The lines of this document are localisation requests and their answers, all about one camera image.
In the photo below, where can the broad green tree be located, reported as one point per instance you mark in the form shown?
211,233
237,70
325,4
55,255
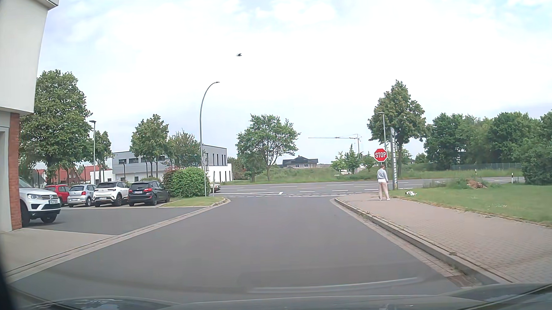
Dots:
266,139

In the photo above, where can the dark roofed house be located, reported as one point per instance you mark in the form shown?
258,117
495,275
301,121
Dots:
299,162

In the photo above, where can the road markings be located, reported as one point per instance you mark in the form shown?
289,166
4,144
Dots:
272,192

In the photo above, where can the grassy field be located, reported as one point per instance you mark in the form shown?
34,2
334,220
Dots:
313,175

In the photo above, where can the construction crane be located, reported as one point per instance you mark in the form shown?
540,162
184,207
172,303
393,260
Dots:
349,137

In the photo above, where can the small green trees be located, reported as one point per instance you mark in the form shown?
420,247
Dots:
352,161

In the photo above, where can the grey asphalt road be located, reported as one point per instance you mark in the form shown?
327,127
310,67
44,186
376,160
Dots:
260,238

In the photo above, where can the round green bush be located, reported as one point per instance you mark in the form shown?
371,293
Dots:
188,182

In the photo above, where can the grass island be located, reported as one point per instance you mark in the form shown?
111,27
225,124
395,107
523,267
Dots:
194,201

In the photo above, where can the red stop sign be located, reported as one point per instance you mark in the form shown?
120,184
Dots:
380,155

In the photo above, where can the person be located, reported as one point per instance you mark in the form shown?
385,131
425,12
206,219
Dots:
383,182

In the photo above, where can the tall grey sign column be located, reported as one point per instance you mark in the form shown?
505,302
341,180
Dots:
393,162

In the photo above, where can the tall green tree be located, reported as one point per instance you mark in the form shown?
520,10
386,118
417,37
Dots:
397,116

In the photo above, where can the black car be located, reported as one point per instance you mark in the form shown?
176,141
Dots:
147,192

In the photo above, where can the small white dog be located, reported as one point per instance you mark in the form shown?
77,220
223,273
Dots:
411,193

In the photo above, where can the white grey office building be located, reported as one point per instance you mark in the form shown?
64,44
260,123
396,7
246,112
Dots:
134,165

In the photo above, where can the car's own bonnet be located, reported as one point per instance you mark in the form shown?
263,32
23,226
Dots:
281,308

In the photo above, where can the white car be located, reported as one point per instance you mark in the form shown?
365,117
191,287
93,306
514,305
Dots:
110,193

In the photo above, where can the asphalt car park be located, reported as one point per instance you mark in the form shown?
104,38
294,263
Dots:
104,219

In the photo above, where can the silver car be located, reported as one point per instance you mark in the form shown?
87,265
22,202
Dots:
80,194

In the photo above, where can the brick paved pavement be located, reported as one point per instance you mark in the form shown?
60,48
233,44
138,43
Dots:
467,233

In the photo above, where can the red brick building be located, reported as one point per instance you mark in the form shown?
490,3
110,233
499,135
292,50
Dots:
70,175

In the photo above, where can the red car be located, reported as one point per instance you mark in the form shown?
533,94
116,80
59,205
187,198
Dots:
60,191

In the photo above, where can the large green tree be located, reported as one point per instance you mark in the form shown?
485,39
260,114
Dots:
54,121

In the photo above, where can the row of trees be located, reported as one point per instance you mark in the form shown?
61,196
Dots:
500,140

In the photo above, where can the grass verge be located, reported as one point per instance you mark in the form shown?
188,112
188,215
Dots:
502,202

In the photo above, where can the white suv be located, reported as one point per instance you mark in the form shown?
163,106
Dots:
38,203

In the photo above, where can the grey concrete pavement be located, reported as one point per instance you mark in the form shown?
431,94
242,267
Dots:
40,248

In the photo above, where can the white and brick building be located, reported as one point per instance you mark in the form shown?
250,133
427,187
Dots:
7,91

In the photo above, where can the curved grey lamp post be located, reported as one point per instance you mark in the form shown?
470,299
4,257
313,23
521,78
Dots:
202,144

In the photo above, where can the slim lamp post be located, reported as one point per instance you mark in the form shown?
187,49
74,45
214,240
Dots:
384,130

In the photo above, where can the straight lamp post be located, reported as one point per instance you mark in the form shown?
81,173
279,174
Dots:
93,150

